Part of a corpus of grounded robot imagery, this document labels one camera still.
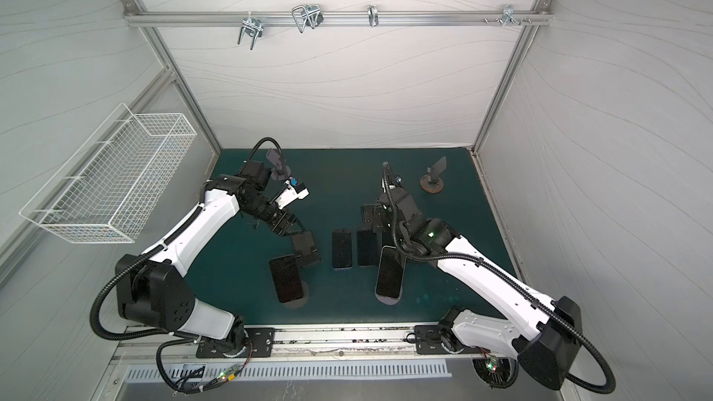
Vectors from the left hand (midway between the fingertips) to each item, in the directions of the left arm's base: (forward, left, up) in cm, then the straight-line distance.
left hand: (300, 219), depth 80 cm
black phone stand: (-3, -12, -16) cm, 20 cm away
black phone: (-11, -27, -11) cm, 31 cm away
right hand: (+2, -24, +7) cm, 25 cm away
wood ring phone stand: (+26, -45, -14) cm, 54 cm away
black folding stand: (-5, -1, -10) cm, 11 cm away
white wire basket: (-2, +45, +16) cm, 48 cm away
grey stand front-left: (-20, -1, -12) cm, 23 cm away
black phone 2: (-15, +2, -5) cm, 16 cm away
